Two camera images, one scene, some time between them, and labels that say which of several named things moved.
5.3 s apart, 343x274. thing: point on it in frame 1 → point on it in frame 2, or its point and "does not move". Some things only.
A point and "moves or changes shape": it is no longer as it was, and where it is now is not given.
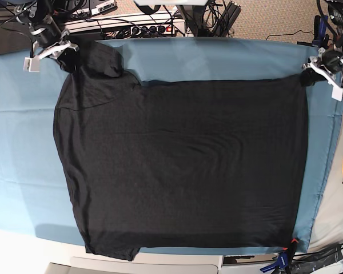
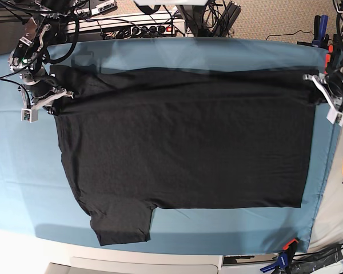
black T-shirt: [204, 164] moves or changes shape
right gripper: [50, 42] → [46, 91]
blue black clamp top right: [320, 39] does not move
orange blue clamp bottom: [284, 258] does not move
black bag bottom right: [309, 262] does not move
